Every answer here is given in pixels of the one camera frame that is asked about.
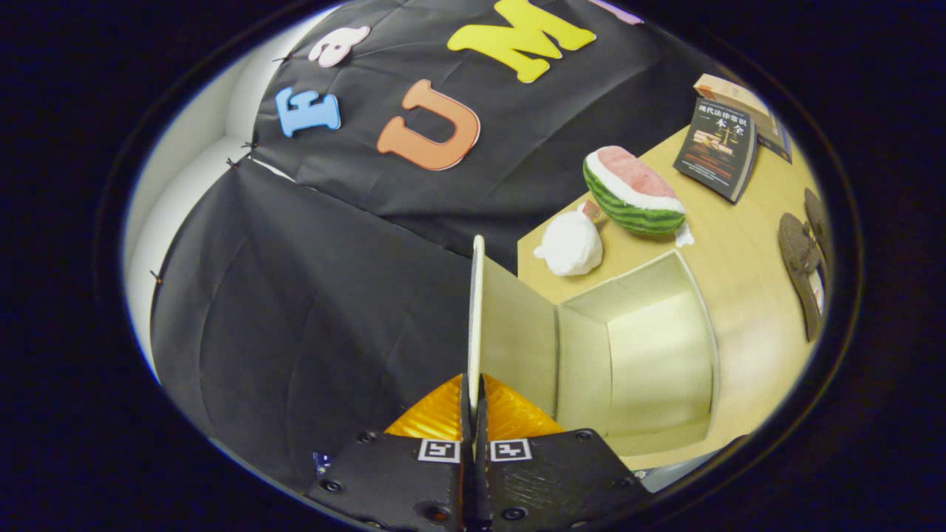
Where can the watermelon slice plush toy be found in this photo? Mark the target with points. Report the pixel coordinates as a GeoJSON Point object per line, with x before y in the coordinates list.
{"type": "Point", "coordinates": [628, 192]}

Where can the black book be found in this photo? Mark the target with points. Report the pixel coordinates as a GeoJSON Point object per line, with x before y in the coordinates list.
{"type": "Point", "coordinates": [717, 144]}

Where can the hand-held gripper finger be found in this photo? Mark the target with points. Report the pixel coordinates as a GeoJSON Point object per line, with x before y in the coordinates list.
{"type": "Point", "coordinates": [482, 473]}
{"type": "Point", "coordinates": [465, 473]}

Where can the white plush toy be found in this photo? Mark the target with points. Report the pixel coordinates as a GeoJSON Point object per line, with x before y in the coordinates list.
{"type": "Point", "coordinates": [569, 244]}

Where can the blue book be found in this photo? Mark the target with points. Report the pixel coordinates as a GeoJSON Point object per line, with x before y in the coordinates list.
{"type": "Point", "coordinates": [774, 137]}

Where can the brown slipper shoe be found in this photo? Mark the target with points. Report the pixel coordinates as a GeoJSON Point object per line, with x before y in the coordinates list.
{"type": "Point", "coordinates": [819, 218]}
{"type": "Point", "coordinates": [800, 258]}

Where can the grey fabric storage box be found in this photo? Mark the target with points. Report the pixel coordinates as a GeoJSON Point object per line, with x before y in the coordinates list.
{"type": "Point", "coordinates": [650, 355]}

